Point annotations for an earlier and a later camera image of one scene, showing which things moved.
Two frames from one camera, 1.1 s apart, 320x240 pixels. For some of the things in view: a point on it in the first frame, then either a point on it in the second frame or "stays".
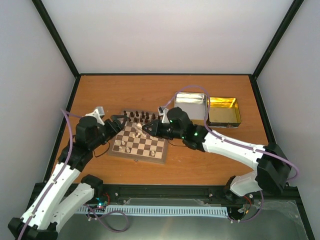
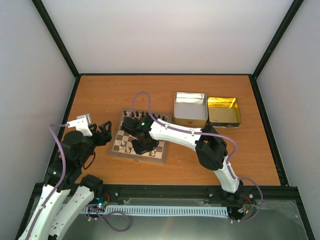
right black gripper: [155, 130] to [138, 150]
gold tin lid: [224, 112] stays
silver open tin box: [195, 104] stays
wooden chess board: [132, 142] stays
